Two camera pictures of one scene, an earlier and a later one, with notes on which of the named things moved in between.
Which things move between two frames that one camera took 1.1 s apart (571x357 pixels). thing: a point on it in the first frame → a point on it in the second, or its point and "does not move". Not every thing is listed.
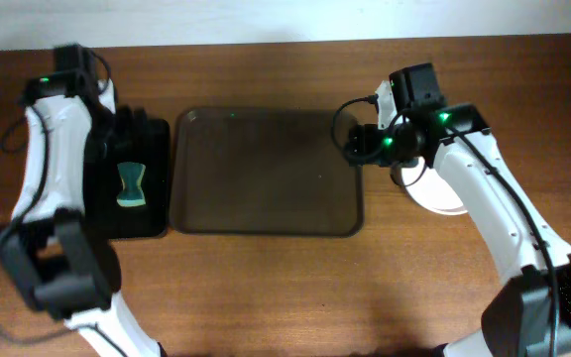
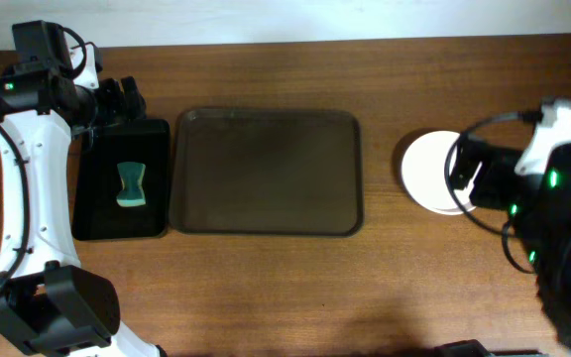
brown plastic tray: [262, 172] does not move
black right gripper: [360, 141] → [492, 156]
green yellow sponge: [131, 194] does not move
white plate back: [429, 188] does not move
